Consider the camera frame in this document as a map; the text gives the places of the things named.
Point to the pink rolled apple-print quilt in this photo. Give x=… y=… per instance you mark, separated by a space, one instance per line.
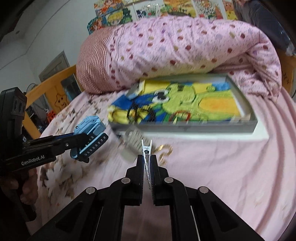
x=115 y=58

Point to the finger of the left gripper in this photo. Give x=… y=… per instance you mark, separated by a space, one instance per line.
x=55 y=145

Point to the grey hair claw clip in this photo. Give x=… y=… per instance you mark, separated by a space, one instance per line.
x=132 y=144

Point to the yellow bear drawing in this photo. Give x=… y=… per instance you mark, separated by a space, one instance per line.
x=229 y=10

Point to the blond boy drawing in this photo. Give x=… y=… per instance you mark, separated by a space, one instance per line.
x=118 y=17

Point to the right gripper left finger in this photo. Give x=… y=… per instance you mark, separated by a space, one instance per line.
x=97 y=214

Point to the orange-haired girl drawing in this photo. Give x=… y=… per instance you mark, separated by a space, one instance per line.
x=94 y=24

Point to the silver metal hair clip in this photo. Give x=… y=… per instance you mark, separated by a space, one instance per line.
x=146 y=152

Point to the reclining girl drawing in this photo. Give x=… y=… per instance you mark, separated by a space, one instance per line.
x=104 y=7

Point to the white doodle drawing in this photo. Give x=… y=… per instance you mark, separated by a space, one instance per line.
x=149 y=9

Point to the white cartoon figure drawing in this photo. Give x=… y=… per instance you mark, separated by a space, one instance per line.
x=208 y=9

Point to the colourful frog drawing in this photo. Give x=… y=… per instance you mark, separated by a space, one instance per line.
x=164 y=101

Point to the orange landscape drawing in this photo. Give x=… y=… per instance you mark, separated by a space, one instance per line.
x=180 y=8

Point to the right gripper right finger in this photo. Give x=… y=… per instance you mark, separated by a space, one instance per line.
x=196 y=214

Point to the plastic bag of clothes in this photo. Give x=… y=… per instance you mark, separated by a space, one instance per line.
x=255 y=13

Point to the grey shallow tray box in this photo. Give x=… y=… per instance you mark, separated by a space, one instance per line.
x=247 y=117

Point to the person's left hand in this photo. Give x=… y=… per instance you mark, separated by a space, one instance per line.
x=29 y=188

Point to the pink floral bed sheet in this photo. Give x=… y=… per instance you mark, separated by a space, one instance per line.
x=256 y=179

